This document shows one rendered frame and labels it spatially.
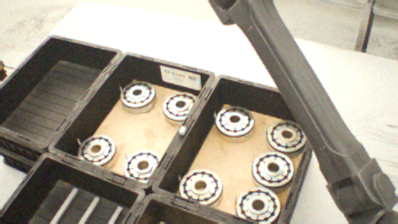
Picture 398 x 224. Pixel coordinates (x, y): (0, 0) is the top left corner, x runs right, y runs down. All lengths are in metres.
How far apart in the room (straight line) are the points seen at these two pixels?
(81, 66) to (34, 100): 0.20
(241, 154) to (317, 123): 0.50
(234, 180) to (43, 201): 0.49
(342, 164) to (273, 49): 0.20
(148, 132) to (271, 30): 0.62
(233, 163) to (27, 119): 0.64
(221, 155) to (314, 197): 0.29
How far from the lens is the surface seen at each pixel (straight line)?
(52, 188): 1.13
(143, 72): 1.27
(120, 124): 1.20
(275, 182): 1.01
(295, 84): 0.62
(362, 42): 1.77
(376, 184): 0.62
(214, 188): 1.00
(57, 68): 1.46
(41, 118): 1.31
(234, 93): 1.16
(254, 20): 0.64
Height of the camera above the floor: 1.71
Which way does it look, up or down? 48 degrees down
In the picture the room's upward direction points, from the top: 7 degrees counter-clockwise
